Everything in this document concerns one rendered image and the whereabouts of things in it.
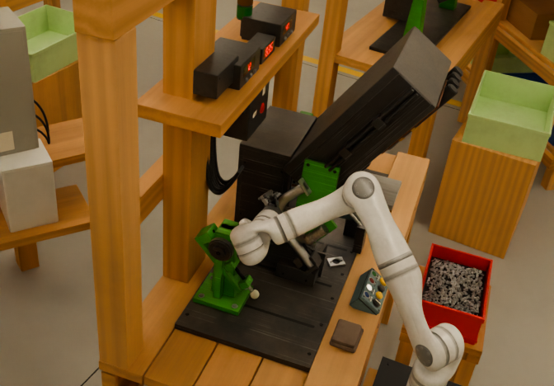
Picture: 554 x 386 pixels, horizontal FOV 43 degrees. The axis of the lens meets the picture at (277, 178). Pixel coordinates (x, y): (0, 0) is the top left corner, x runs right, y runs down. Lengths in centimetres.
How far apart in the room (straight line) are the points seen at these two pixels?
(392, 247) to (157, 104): 71
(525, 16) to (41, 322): 362
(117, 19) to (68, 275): 237
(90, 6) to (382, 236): 85
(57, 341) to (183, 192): 146
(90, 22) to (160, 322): 102
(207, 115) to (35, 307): 192
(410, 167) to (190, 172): 120
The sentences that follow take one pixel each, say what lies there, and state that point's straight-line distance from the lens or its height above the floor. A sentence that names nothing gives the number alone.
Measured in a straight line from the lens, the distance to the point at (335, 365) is 208.
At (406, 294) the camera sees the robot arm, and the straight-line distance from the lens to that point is 174.
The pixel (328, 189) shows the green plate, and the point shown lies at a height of 120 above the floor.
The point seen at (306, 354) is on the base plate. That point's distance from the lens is 209.
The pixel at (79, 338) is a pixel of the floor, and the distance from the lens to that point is 338.
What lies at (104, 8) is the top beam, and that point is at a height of 192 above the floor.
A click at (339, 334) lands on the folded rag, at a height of 93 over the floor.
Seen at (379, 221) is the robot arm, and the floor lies 142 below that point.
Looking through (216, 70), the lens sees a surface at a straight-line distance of 187.
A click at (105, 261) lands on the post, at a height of 126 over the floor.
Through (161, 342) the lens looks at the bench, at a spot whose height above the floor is 88.
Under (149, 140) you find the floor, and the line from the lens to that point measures 471.
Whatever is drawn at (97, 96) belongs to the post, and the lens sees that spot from 155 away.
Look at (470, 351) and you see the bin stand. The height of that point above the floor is 79.
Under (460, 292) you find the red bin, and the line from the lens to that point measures 243.
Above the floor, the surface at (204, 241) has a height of 112.
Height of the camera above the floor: 243
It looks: 34 degrees down
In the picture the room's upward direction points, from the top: 6 degrees clockwise
